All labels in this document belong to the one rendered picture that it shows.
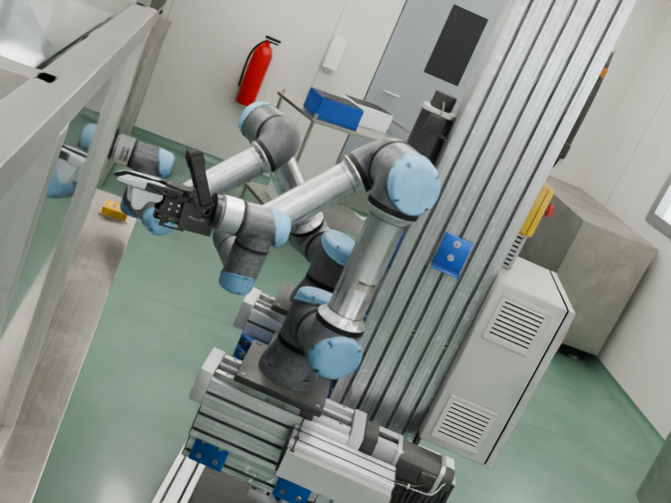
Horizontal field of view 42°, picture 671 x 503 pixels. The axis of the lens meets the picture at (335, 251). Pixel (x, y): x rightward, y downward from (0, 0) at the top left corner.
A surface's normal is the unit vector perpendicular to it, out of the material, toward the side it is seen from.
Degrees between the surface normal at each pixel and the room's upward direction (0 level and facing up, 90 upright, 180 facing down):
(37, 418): 0
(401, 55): 90
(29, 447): 0
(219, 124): 90
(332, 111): 90
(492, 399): 90
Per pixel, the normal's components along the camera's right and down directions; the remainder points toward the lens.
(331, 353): 0.25, 0.53
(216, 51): 0.10, 0.35
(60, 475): 0.39, -0.87
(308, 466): -0.11, 0.27
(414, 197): 0.36, 0.30
